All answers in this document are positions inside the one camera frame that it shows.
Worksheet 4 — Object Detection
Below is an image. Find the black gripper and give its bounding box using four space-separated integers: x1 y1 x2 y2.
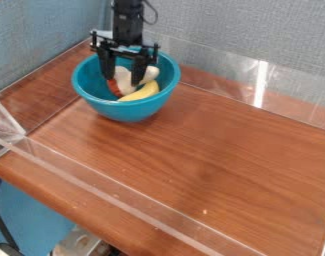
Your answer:
90 30 159 86

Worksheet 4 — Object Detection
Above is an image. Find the plush mushroom toy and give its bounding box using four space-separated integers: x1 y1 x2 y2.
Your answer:
107 66 159 98

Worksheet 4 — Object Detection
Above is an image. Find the blue plastic bowl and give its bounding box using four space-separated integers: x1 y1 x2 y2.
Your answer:
71 51 181 122

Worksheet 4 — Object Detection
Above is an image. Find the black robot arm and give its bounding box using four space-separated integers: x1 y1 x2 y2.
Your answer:
90 0 159 86

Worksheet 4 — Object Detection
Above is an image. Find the yellow plush banana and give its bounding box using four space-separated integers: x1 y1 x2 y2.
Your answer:
119 80 159 102

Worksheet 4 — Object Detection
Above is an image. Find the clear acrylic barrier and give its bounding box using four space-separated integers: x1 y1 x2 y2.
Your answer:
0 44 325 256

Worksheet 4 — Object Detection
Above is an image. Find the white object under table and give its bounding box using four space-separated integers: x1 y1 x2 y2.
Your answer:
48 226 110 256

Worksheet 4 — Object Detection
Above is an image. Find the black stand leg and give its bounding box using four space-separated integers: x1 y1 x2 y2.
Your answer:
0 216 24 256

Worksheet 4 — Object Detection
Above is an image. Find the black cable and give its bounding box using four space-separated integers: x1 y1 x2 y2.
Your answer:
142 0 159 26

